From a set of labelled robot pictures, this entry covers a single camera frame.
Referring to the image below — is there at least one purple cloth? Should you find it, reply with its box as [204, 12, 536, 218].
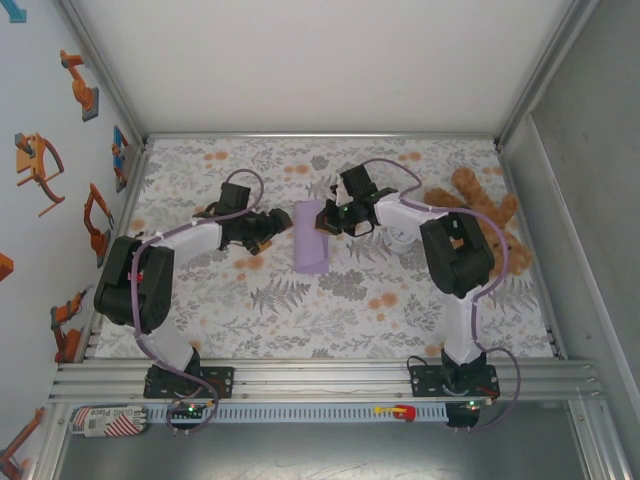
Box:
[293, 199, 331, 274]

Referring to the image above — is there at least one floral printed table mat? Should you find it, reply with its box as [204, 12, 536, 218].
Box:
[94, 137, 564, 359]

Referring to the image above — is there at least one brown teddy bear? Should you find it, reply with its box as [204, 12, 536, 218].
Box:
[423, 166, 534, 277]

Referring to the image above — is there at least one small circuit board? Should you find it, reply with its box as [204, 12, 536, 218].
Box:
[449, 397, 494, 415]
[168, 399, 217, 420]

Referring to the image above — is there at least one red yellow small tool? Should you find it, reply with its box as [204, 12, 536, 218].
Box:
[374, 403, 417, 422]

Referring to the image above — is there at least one red and white label card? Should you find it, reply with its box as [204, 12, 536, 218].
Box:
[68, 405, 149, 439]

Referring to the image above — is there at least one aluminium frame crossbar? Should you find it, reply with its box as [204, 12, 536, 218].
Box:
[142, 131, 501, 142]

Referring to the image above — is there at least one aluminium mounting rail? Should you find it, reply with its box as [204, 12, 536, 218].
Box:
[47, 355, 609, 404]

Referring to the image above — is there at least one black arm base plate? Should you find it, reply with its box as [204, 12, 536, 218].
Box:
[143, 366, 236, 400]
[409, 364, 500, 399]

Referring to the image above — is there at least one blue orange wall sticker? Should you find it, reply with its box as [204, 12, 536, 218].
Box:
[110, 124, 132, 194]

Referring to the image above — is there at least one white slotted cable duct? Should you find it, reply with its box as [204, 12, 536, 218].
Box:
[142, 403, 449, 422]

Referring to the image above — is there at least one aluminium side rail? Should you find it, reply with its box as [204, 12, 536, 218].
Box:
[493, 139, 569, 361]
[79, 142, 154, 362]

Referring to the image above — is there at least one aluminium frame post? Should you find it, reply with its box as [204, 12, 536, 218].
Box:
[492, 0, 601, 151]
[55, 0, 151, 151]

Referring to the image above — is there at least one orange curved machine wall sticker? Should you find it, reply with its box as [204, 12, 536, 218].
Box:
[13, 132, 66, 217]

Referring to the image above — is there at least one aluminium frame leg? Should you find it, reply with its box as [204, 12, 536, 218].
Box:
[27, 402, 71, 480]
[567, 399, 634, 480]

